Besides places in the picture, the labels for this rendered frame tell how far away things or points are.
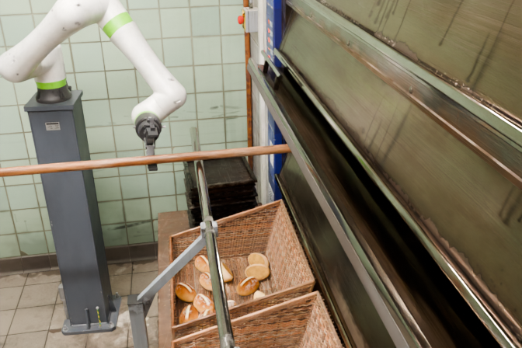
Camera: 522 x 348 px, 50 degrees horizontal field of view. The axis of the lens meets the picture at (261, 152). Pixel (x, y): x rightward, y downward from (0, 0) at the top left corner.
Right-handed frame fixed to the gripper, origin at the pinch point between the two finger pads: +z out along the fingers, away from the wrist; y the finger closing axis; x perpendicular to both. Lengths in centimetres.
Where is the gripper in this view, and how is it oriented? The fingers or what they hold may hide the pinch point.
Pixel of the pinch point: (152, 151)
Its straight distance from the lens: 186.8
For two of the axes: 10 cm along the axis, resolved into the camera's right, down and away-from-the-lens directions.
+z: 2.5, 3.9, -8.9
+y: -0.8, 9.2, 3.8
